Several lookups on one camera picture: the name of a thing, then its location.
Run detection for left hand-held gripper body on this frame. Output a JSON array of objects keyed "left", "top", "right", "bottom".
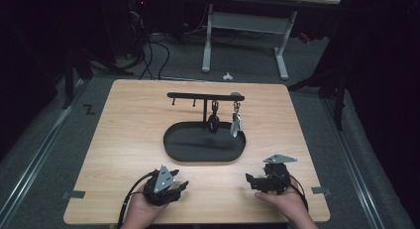
[{"left": 142, "top": 164, "right": 183, "bottom": 207}]

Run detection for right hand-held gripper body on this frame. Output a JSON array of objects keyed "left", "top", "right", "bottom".
[{"left": 262, "top": 153, "right": 298, "bottom": 196}]

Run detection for black key rack with tray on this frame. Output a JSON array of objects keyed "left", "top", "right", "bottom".
[{"left": 162, "top": 91, "right": 248, "bottom": 164}]

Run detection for silver metal keychain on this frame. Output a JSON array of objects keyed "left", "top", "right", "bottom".
[{"left": 229, "top": 101, "right": 244, "bottom": 139}]

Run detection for black car key fob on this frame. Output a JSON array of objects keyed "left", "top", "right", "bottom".
[{"left": 207, "top": 100, "right": 221, "bottom": 135}]

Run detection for person's left hand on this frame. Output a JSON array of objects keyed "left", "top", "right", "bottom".
[{"left": 120, "top": 184, "right": 166, "bottom": 229}]

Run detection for person's right hand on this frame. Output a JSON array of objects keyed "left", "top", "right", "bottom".
[{"left": 254, "top": 176, "right": 320, "bottom": 229}]

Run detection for black metal stand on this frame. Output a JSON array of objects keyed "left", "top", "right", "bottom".
[
  {"left": 287, "top": 57, "right": 352, "bottom": 132},
  {"left": 61, "top": 46, "right": 134, "bottom": 111}
]

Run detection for small red object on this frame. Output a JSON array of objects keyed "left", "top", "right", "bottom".
[{"left": 298, "top": 32, "right": 312, "bottom": 46}]

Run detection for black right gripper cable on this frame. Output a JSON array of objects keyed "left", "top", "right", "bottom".
[{"left": 279, "top": 173, "right": 310, "bottom": 212}]

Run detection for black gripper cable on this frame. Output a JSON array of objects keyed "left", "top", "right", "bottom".
[
  {"left": 279, "top": 173, "right": 310, "bottom": 212},
  {"left": 116, "top": 170, "right": 157, "bottom": 229}
]

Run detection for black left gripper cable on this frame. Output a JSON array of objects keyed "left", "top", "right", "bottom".
[{"left": 116, "top": 170, "right": 157, "bottom": 229}]

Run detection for metal floor rail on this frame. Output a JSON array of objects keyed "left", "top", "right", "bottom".
[
  {"left": 321, "top": 97, "right": 388, "bottom": 229},
  {"left": 0, "top": 79, "right": 84, "bottom": 221}
]

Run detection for black floor cables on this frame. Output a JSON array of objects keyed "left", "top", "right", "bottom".
[{"left": 127, "top": 30, "right": 171, "bottom": 81}]

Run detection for white metal desk frame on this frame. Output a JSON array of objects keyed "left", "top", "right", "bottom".
[{"left": 201, "top": 3, "right": 298, "bottom": 81}]

